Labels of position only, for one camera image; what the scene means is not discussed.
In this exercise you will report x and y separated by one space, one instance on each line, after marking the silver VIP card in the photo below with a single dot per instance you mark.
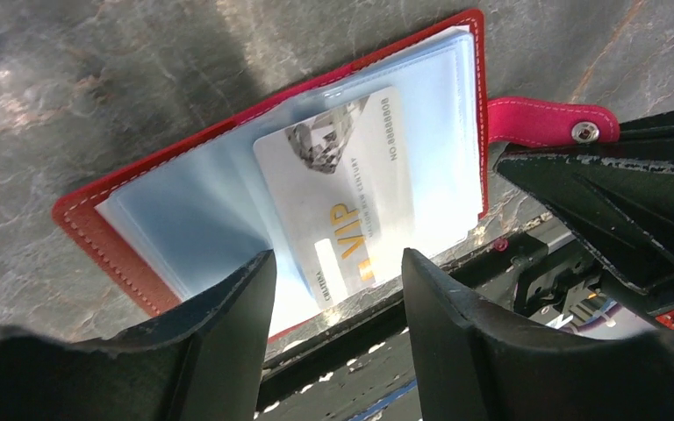
341 186

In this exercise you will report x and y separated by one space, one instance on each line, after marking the red leather card holder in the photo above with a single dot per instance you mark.
179 221

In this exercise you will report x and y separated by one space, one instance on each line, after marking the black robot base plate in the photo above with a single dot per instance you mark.
362 369

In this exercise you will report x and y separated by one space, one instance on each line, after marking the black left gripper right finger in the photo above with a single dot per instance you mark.
517 372

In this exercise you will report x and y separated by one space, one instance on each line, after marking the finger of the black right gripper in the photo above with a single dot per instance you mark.
618 201

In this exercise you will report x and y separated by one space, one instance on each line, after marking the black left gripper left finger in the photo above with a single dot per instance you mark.
201 360

